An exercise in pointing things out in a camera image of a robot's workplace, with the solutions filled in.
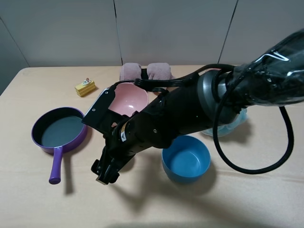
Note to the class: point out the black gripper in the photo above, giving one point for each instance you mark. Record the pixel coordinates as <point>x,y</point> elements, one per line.
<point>157,125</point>

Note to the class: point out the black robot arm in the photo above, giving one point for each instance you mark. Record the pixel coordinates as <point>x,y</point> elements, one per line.
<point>204,99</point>

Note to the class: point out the purple frying pan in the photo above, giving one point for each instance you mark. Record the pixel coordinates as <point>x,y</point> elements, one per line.
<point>57,132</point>

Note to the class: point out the pink plastic bowl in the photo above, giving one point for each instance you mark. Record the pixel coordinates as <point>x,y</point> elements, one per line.
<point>128,99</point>

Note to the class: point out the blue plastic bowl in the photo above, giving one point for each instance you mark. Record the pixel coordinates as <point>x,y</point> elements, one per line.
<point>186,160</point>

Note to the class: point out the yellow toy cake slice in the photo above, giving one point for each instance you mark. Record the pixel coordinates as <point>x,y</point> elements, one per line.
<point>86,87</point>

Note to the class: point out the rolled pink towel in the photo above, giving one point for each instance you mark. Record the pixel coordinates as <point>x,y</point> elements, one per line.
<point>134,72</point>

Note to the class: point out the blue mesh bath sponge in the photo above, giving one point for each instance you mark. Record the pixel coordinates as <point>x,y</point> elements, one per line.
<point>226,129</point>

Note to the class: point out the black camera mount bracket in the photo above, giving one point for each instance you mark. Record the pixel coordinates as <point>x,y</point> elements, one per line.
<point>99,116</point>

